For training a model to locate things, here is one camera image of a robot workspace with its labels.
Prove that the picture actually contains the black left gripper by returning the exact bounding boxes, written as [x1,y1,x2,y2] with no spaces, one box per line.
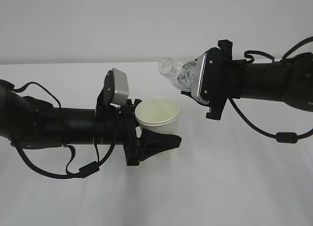
[94,99,182,166]

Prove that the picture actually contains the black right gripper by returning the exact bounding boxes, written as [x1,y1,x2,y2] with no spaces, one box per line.
[180,40,233,120]

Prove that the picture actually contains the white paper cup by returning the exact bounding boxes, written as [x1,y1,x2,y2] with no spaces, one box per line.
[135,97,180,135]

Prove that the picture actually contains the clear plastic water bottle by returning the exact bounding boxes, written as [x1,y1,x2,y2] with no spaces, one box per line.
[158,57,196,92]

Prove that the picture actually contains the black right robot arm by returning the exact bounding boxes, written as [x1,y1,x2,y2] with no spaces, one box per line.
[181,37,313,120]

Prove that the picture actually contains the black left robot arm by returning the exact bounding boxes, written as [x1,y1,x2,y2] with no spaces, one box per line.
[0,80,181,166]

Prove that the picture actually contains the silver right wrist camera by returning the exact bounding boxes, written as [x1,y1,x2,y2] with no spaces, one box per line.
[191,52,209,105]

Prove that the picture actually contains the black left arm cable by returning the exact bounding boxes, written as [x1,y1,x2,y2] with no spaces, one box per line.
[9,81,118,180]

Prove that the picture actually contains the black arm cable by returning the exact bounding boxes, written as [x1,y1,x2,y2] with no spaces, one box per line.
[9,81,118,180]
[227,36,313,145]

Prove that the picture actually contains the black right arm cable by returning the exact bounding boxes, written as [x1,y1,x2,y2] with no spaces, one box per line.
[227,36,313,145]

